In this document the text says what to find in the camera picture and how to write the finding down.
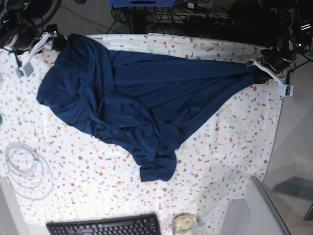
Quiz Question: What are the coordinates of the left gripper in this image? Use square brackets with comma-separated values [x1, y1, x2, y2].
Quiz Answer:
[254, 49, 292, 84]

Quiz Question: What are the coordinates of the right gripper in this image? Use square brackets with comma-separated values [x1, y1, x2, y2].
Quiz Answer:
[11, 28, 67, 52]

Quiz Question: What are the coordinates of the dark blue t-shirt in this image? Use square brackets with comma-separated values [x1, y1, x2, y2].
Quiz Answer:
[37, 34, 260, 182]

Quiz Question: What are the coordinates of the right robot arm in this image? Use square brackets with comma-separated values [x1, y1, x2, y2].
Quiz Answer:
[0, 0, 65, 55]

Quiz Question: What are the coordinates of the blue box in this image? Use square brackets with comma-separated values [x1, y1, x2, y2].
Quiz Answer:
[108, 0, 182, 7]

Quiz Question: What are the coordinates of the clear glass jar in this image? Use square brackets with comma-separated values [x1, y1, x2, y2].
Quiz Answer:
[171, 213, 198, 235]

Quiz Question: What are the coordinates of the black computer keyboard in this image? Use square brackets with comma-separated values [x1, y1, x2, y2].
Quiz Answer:
[46, 213, 161, 235]

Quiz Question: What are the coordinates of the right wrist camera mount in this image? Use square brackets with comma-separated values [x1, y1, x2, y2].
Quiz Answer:
[16, 24, 61, 78]

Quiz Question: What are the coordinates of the black wire rack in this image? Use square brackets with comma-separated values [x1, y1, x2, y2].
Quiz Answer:
[145, 5, 235, 24]

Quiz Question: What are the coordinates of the coiled white cable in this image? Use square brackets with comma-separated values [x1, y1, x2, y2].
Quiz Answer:
[4, 141, 54, 201]

